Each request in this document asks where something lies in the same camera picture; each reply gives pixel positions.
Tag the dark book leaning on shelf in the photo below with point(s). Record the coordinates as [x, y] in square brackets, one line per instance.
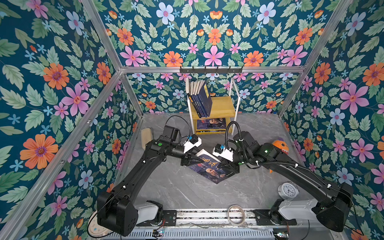
[187, 82]

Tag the beige glasses case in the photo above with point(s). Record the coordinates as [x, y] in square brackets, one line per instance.
[146, 137]

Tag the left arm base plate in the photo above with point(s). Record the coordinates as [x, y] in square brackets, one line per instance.
[168, 218]

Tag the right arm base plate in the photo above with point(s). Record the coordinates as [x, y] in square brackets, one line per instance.
[265, 217]

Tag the black hook rail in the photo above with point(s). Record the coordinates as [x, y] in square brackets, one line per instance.
[211, 70]

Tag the dark old man cover book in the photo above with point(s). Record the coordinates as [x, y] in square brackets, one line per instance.
[209, 168]

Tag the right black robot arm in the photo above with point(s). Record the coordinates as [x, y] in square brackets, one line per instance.
[330, 204]

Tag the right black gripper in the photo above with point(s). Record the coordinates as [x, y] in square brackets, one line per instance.
[229, 165]

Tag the orange shark plush toy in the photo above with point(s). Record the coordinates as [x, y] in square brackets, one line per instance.
[282, 145]

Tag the beige round wall clock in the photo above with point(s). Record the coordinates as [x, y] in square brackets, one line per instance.
[96, 226]

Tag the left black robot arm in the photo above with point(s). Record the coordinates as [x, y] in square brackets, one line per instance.
[116, 211]

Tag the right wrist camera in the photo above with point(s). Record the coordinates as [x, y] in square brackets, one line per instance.
[223, 152]

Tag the navy book yellow label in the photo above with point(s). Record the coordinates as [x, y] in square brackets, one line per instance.
[193, 98]

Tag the clear tape roll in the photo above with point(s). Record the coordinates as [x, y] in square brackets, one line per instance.
[236, 216]

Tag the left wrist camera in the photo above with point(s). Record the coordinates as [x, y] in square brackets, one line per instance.
[192, 142]

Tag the white alarm clock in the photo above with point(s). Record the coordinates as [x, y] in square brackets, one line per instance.
[288, 191]

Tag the yellow cartoon cover book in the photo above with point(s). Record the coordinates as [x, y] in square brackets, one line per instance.
[207, 132]

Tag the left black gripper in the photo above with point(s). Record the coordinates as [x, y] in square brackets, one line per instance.
[189, 159]

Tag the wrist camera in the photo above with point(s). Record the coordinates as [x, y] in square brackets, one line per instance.
[223, 152]
[192, 142]

